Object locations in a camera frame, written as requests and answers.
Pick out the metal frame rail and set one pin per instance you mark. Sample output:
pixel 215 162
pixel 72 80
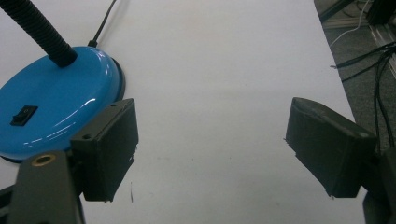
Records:
pixel 384 40

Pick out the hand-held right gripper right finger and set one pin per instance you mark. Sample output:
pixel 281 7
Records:
pixel 330 146

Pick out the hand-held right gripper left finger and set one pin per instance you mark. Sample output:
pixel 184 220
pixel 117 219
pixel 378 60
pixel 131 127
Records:
pixel 102 149

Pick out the blue lamp base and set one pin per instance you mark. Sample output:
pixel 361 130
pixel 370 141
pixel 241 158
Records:
pixel 59 90

